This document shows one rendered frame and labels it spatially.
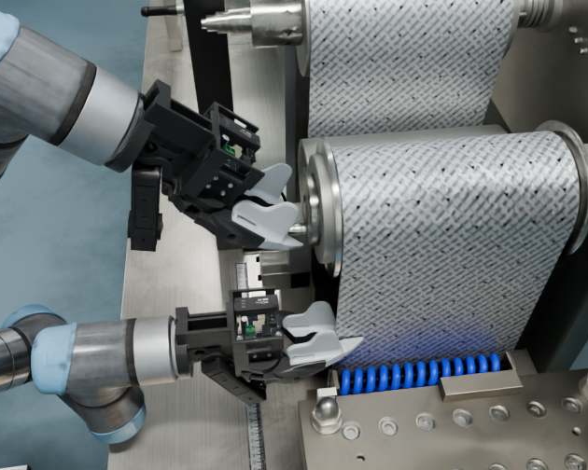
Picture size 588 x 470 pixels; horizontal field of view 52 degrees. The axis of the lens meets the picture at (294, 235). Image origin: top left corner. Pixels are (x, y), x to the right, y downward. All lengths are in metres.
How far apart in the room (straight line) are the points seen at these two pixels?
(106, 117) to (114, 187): 2.12
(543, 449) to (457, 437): 0.10
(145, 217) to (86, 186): 2.08
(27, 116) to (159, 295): 0.57
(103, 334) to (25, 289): 1.67
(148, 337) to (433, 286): 0.31
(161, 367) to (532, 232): 0.41
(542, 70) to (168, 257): 0.66
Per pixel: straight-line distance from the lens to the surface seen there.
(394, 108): 0.80
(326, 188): 0.58
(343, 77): 0.75
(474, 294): 0.70
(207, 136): 0.53
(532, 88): 0.91
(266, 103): 1.40
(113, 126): 0.51
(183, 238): 1.10
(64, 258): 2.40
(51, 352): 0.70
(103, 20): 3.86
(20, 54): 0.50
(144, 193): 0.56
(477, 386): 0.77
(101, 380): 0.69
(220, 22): 0.77
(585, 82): 0.80
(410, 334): 0.74
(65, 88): 0.50
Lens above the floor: 1.69
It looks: 47 degrees down
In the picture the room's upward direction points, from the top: straight up
